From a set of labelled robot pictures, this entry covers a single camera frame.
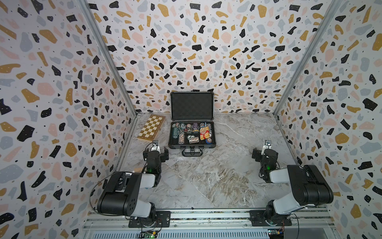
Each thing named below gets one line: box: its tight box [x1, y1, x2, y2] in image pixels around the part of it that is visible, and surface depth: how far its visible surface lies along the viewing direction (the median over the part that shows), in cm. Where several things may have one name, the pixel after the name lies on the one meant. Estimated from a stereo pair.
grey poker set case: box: [168, 89, 217, 157], surface depth 111 cm
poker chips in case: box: [171, 122, 213, 145], surface depth 108 cm
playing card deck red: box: [199, 126, 210, 141], surface depth 107 cm
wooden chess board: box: [136, 114, 166, 142], surface depth 111 cm
